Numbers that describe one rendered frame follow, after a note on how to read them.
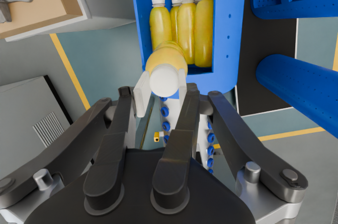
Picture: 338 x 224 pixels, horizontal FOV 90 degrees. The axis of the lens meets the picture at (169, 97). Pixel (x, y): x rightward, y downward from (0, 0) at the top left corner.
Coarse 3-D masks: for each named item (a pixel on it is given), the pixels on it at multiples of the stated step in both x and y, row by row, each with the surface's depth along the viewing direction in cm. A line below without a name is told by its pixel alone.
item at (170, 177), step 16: (192, 96) 14; (192, 112) 12; (176, 128) 10; (192, 128) 10; (176, 144) 8; (192, 144) 9; (160, 160) 7; (176, 160) 7; (160, 176) 6; (176, 176) 6; (160, 192) 6; (176, 192) 6
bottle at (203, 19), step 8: (208, 0) 41; (200, 8) 42; (208, 8) 41; (200, 16) 42; (208, 16) 42; (200, 24) 43; (208, 24) 42; (200, 32) 44; (208, 32) 43; (200, 40) 45; (208, 40) 44; (200, 48) 46; (208, 48) 45; (200, 56) 46; (208, 56) 46; (200, 64) 47; (208, 64) 46
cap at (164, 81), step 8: (152, 72) 22; (160, 72) 21; (168, 72) 21; (176, 72) 22; (152, 80) 21; (160, 80) 21; (168, 80) 21; (176, 80) 21; (152, 88) 22; (160, 88) 22; (168, 88) 22; (176, 88) 22; (160, 96) 22; (168, 96) 22
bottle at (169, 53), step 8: (168, 40) 37; (160, 48) 27; (168, 48) 26; (176, 48) 29; (152, 56) 25; (160, 56) 24; (168, 56) 24; (176, 56) 25; (184, 56) 29; (152, 64) 24; (160, 64) 23; (168, 64) 23; (176, 64) 24; (184, 64) 25
